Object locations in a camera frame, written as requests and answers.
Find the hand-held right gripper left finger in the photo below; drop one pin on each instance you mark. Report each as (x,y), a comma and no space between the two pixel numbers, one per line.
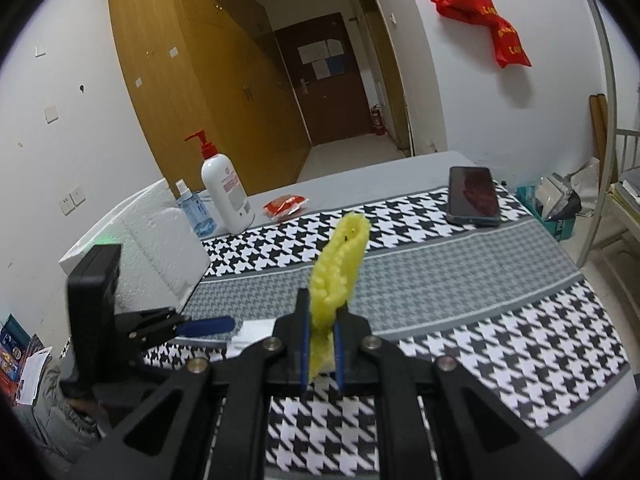
(303,345)

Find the white wall switch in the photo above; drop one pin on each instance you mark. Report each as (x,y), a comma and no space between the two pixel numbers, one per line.
(51,113)

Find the wooden side door frame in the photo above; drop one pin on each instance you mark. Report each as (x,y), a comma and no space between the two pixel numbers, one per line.
(385,60)

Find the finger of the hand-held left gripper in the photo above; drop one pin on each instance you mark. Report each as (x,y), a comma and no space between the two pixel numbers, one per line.
(205,326)

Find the brown door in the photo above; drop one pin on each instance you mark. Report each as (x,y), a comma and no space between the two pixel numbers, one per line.
(340,110)

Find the houndstooth tablecloth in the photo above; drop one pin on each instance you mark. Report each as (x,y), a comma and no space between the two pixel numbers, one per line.
(450,270)

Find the white wall socket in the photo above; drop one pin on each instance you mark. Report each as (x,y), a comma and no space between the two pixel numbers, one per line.
(73,199)

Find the red fire extinguisher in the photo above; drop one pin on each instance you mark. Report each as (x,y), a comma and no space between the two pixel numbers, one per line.
(379,121)

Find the wooden boards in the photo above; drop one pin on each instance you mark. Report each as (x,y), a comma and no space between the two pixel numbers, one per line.
(602,145)

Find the black smartphone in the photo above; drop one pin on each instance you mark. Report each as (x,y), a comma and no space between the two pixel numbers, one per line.
(472,195)

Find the white rectangular block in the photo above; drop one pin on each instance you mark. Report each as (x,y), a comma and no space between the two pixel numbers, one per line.
(252,332)

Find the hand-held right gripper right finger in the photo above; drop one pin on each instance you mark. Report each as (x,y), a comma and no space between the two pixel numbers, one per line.
(339,357)

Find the person's grey trousers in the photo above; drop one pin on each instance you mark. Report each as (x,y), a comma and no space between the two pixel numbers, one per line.
(55,425)

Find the white foam box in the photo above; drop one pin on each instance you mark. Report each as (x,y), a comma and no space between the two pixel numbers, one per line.
(150,240)

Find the wooden wardrobe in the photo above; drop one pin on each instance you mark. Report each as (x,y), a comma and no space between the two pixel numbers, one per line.
(200,60)

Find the white pump lotion bottle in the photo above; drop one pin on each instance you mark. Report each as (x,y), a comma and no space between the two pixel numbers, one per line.
(227,190)

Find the blue paper notice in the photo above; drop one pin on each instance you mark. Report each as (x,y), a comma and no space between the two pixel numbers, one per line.
(336,66)

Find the clear blue sanitizer bottle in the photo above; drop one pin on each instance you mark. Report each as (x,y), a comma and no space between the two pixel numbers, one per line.
(200,215)

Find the white paper notice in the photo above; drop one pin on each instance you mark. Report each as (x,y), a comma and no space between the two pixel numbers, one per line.
(321,70)
(335,48)
(312,54)

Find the white paper booklet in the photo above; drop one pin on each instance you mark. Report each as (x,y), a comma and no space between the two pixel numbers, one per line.
(36,377)

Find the colourful book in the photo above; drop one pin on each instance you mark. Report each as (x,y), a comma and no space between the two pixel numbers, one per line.
(12,355)

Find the yellow sponge cloth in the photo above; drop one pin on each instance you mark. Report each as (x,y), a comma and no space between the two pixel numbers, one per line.
(340,260)

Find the red snack packet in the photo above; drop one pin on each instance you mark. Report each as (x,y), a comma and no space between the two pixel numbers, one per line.
(285,206)

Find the white metal bed frame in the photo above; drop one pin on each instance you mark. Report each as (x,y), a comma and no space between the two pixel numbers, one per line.
(610,110)

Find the white plastic bag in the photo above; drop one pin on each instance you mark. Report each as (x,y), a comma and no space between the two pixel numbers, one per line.
(582,180)

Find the teal cardboard box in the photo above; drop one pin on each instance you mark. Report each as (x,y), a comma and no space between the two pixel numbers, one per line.
(560,227)

